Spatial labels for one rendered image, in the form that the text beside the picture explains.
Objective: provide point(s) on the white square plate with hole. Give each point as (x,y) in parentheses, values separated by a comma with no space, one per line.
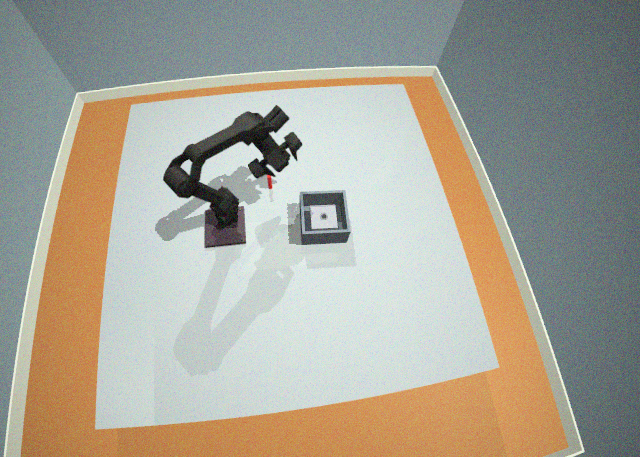
(323,217)

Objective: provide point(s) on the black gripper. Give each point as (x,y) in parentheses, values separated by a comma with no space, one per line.
(292,142)

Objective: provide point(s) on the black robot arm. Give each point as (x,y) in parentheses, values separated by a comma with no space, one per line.
(247,128)

